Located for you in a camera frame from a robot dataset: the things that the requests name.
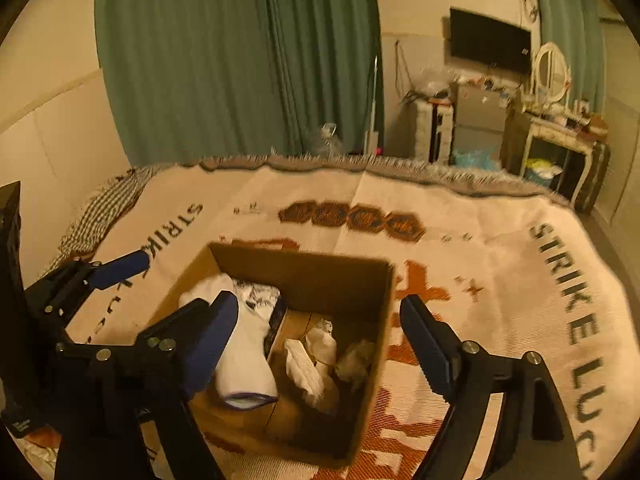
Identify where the grey refrigerator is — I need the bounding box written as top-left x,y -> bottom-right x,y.
452,82 -> 512,166

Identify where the grey crumpled cloth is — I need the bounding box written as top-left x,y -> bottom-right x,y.
334,338 -> 377,392

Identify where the brown cardboard box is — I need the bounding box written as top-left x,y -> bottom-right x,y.
144,242 -> 397,469

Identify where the clear plastic bag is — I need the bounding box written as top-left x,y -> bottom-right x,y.
417,66 -> 457,99

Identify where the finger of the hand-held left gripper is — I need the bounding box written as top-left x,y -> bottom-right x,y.
24,251 -> 152,343

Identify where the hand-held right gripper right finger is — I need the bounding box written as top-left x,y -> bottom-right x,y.
399,295 -> 587,480

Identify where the green curtain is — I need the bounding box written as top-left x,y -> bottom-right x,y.
262,0 -> 385,157
94,0 -> 273,168
529,0 -> 607,111

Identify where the white crumpled cloth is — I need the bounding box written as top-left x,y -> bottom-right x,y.
283,326 -> 342,412

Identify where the checked cloth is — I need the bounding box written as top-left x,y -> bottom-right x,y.
54,167 -> 162,262

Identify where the white standing pole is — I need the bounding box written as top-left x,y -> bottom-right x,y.
366,52 -> 382,157

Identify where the yellow and white bag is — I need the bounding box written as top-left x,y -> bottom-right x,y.
522,157 -> 564,184

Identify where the white vanity table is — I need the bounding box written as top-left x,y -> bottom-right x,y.
502,99 -> 612,212

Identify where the white sock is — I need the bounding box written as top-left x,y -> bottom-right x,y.
178,273 -> 280,409

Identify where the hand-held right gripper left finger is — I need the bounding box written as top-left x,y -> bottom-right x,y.
54,292 -> 240,480

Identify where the black and white patterned cloth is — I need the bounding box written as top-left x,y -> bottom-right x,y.
234,282 -> 289,357

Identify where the white cabinet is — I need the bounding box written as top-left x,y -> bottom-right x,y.
414,99 -> 455,164

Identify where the printed beige blanket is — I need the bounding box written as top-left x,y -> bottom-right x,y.
39,154 -> 637,480

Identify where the blue plastic bag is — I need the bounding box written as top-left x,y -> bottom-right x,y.
452,147 -> 502,171

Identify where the white oval mirror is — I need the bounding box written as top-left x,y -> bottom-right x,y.
530,42 -> 572,107

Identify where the black wall television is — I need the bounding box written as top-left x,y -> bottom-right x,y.
448,7 -> 533,76

